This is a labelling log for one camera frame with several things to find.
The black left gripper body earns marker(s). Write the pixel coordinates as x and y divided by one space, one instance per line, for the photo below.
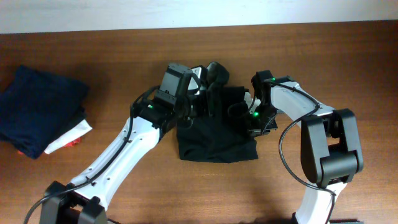
194 106

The folded red garment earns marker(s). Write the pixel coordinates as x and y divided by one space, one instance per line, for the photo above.
73 143

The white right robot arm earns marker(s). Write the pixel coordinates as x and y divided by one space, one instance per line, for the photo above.
330 148

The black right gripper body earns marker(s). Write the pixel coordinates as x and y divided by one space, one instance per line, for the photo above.
262 118

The dark green shorts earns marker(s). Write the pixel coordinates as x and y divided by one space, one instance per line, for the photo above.
223 137

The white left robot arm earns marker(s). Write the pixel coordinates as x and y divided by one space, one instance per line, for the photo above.
154 113

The folded navy blue garment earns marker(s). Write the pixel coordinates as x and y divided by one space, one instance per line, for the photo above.
35 106

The folded black garment in stack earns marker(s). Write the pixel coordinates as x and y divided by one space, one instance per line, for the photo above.
76 118

